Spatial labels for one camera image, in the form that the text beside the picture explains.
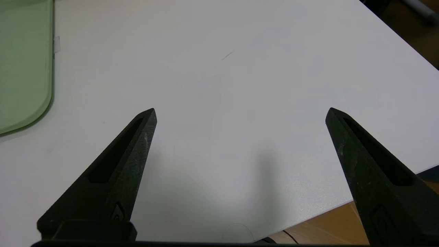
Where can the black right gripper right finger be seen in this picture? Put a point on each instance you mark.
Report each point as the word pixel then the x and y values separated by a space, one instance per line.
pixel 384 185

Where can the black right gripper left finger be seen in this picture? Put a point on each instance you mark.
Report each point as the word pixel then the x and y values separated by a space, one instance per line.
pixel 113 178

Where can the light green plastic tray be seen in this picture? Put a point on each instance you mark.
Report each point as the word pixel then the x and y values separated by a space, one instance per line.
pixel 24 68

